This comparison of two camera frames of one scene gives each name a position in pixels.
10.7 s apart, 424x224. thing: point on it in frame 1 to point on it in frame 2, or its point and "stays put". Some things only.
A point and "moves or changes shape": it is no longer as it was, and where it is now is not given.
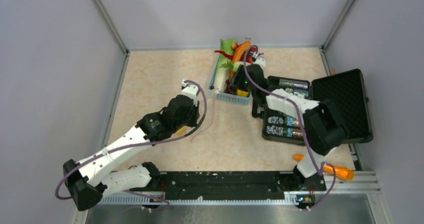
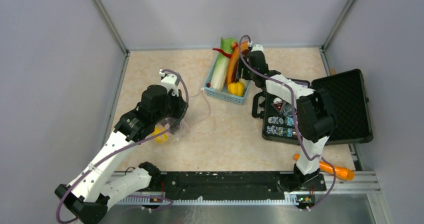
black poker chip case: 346,90 stays put
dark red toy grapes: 229,89 moves or changes shape
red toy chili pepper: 226,55 stays put
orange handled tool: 340,172 stays put
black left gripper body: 191,120 to 172,109
